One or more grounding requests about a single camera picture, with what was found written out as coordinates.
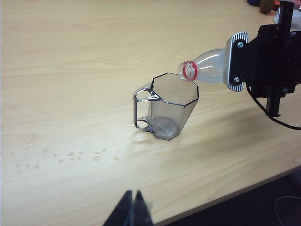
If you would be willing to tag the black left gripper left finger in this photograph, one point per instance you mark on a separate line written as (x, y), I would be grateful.
(122, 212)

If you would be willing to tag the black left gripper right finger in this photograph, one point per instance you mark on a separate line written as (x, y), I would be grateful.
(142, 212)

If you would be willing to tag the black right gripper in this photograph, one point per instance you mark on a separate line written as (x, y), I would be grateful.
(268, 58)

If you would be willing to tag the Nongfu Spring water bottle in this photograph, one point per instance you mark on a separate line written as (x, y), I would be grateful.
(209, 68)

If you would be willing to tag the clear grey faceted plastic mug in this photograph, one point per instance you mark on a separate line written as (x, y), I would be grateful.
(169, 110)

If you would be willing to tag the white plastic object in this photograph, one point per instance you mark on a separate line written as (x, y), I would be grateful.
(277, 16)

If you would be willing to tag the small blue cup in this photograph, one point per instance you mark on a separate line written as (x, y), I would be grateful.
(252, 2)

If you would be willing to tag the brown round fruit-like object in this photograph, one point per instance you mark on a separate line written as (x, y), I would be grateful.
(266, 6)

